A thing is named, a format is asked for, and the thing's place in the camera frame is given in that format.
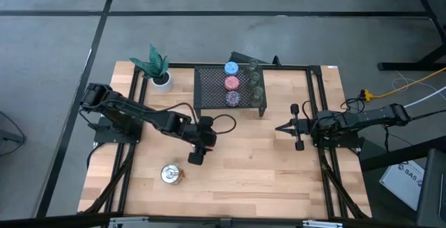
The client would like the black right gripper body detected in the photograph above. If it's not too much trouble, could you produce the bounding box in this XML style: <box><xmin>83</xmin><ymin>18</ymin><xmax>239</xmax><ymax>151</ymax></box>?
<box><xmin>291</xmin><ymin>104</ymin><xmax>314</xmax><ymax>151</ymax></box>

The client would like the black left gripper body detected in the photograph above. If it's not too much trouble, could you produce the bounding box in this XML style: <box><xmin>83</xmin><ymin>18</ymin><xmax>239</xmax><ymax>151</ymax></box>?
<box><xmin>187</xmin><ymin>115</ymin><xmax>217</xmax><ymax>166</ymax></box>

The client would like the dark floral candle tin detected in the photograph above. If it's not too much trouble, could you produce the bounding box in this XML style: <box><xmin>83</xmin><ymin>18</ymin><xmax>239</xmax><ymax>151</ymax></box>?
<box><xmin>224</xmin><ymin>91</ymin><xmax>242</xmax><ymax>107</ymax></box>

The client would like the silver candle jar orange label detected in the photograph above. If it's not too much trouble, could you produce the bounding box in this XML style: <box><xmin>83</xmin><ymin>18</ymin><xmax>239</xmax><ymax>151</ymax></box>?
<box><xmin>160</xmin><ymin>163</ymin><xmax>186</xmax><ymax>186</ymax></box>

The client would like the pink patterned candle tin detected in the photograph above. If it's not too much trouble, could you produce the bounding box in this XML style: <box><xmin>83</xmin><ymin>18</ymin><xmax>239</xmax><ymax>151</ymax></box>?
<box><xmin>224</xmin><ymin>75</ymin><xmax>241</xmax><ymax>91</ymax></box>

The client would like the blue patterned candle tin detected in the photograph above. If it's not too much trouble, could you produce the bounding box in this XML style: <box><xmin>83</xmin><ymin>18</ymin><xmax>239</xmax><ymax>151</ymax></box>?
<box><xmin>224</xmin><ymin>61</ymin><xmax>240</xmax><ymax>76</ymax></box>

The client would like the black mesh metal rack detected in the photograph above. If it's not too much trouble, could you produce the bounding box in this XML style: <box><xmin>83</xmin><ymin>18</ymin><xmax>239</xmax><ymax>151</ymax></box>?
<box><xmin>193</xmin><ymin>63</ymin><xmax>268</xmax><ymax>118</ymax></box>

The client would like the black wedge plate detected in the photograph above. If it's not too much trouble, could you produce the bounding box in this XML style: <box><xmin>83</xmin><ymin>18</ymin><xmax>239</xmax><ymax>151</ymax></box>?
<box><xmin>229</xmin><ymin>51</ymin><xmax>271</xmax><ymax>65</ymax></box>

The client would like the snake plant in white pot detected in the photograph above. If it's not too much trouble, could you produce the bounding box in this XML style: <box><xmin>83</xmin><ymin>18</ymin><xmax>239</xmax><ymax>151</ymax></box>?
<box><xmin>129</xmin><ymin>43</ymin><xmax>174</xmax><ymax>94</ymax></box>

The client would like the white cardboard box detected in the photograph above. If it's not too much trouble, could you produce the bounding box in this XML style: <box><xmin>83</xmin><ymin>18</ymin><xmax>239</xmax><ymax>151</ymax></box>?
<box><xmin>378</xmin><ymin>160</ymin><xmax>426</xmax><ymax>211</ymax></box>

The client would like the dark grey case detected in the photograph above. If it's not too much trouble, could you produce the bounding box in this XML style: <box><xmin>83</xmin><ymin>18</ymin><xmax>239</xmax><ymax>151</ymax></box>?
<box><xmin>416</xmin><ymin>147</ymin><xmax>446</xmax><ymax>228</ymax></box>

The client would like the black rig crossbar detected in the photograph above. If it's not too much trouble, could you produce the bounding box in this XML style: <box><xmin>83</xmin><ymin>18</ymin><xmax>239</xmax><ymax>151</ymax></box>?
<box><xmin>0</xmin><ymin>212</ymin><xmax>446</xmax><ymax>228</ymax></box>

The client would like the dark grey floor bar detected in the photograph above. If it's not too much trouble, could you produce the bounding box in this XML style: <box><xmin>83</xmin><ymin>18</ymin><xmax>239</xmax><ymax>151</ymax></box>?
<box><xmin>0</xmin><ymin>129</ymin><xmax>21</xmax><ymax>144</ymax></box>

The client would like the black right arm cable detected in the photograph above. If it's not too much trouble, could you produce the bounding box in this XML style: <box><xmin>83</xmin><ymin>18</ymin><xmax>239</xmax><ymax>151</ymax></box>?
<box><xmin>301</xmin><ymin>97</ymin><xmax>366</xmax><ymax>124</ymax></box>

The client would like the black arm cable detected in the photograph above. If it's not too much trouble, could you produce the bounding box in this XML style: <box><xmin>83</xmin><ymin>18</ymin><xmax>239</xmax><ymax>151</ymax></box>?
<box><xmin>301</xmin><ymin>97</ymin><xmax>366</xmax><ymax>124</ymax></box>
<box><xmin>210</xmin><ymin>113</ymin><xmax>238</xmax><ymax>135</ymax></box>

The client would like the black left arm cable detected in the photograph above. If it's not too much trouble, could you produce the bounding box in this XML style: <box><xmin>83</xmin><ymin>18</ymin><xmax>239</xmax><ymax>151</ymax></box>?
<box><xmin>210</xmin><ymin>113</ymin><xmax>238</xmax><ymax>135</ymax></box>

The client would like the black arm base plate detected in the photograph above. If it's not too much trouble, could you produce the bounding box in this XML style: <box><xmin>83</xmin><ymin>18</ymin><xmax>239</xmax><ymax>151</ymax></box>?
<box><xmin>312</xmin><ymin>132</ymin><xmax>365</xmax><ymax>149</ymax></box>
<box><xmin>93</xmin><ymin>116</ymin><xmax>144</xmax><ymax>144</ymax></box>

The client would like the black aluminium table frame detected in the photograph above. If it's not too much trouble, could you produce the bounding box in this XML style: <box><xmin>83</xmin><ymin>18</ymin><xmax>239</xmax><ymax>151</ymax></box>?
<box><xmin>78</xmin><ymin>55</ymin><xmax>372</xmax><ymax>220</ymax></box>

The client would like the yellow extension cable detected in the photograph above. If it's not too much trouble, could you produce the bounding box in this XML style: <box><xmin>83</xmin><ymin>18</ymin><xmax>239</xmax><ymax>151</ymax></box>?
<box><xmin>360</xmin><ymin>66</ymin><xmax>446</xmax><ymax>102</ymax></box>

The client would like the silver metal bracket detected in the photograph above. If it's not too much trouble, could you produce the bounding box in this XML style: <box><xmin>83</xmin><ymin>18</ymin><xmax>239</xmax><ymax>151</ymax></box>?
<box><xmin>302</xmin><ymin>220</ymin><xmax>344</xmax><ymax>228</ymax></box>
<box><xmin>107</xmin><ymin>216</ymin><xmax>151</xmax><ymax>228</ymax></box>

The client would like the black desk leg frame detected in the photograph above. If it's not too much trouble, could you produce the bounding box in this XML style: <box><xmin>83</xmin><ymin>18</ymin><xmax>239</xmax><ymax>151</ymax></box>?
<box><xmin>378</xmin><ymin>0</ymin><xmax>446</xmax><ymax>72</ymax></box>

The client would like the white floor cable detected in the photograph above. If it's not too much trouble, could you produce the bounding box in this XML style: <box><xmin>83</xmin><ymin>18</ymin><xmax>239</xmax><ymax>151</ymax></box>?
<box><xmin>403</xmin><ymin>86</ymin><xmax>446</xmax><ymax>109</ymax></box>

